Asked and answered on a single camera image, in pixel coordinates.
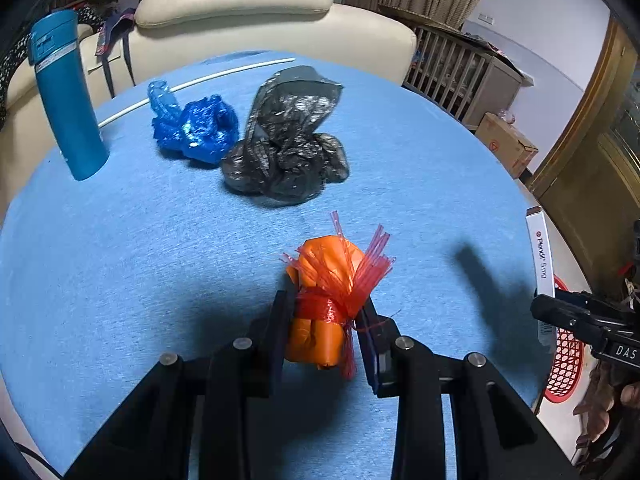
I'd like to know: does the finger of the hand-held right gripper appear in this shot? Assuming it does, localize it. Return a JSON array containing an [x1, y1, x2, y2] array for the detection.
[[531, 294, 608, 341], [554, 287, 632, 314]]

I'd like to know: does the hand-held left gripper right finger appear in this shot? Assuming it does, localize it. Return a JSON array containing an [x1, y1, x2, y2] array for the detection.
[[356, 300, 581, 480]]

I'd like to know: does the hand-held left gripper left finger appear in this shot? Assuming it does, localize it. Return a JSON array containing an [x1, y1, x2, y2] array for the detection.
[[65, 289, 290, 480]]

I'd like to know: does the red plastic basket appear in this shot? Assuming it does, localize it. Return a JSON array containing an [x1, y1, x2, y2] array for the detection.
[[542, 272, 586, 405]]

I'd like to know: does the white medicine box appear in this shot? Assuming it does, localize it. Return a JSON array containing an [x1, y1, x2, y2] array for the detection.
[[526, 206, 557, 347]]

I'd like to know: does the orange bag with red net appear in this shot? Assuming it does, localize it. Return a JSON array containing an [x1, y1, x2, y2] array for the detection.
[[280, 211, 397, 380]]

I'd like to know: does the brown patterned cloth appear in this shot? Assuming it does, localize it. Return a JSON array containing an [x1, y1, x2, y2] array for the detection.
[[572, 360, 633, 461]]

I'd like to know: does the wooden glass cabinet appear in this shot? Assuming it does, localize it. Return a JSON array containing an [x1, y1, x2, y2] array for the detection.
[[527, 15, 640, 281]]

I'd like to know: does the blue tablecloth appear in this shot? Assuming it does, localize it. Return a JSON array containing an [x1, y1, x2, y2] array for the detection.
[[0, 50, 558, 480]]

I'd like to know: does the cardboard box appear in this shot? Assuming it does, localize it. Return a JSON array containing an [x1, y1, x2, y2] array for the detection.
[[474, 112, 540, 180]]

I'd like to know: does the black plastic bag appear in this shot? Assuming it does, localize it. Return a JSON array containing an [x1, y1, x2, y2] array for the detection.
[[220, 65, 350, 204]]

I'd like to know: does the blue plastic bag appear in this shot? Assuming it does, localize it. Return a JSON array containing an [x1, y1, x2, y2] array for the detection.
[[147, 79, 240, 165]]

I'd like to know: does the wooden crib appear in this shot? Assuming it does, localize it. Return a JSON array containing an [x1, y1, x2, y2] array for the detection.
[[377, 4, 533, 131]]

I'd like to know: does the white thin rod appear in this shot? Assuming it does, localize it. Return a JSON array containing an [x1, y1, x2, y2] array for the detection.
[[97, 62, 296, 128]]

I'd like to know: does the teal thermos bottle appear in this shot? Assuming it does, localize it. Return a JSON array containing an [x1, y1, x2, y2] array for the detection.
[[27, 10, 110, 181]]

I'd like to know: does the cream leather sofa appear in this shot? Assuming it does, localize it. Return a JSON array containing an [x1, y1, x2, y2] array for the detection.
[[0, 0, 418, 211]]

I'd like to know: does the black white dotted cloth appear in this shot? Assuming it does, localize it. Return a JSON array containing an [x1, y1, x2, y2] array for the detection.
[[0, 0, 103, 131]]

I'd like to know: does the black cable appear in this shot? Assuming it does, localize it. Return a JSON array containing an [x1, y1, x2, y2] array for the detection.
[[12, 441, 63, 480]]

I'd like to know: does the patterned bag with straps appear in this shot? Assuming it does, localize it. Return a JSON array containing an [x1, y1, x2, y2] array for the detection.
[[94, 6, 138, 98]]

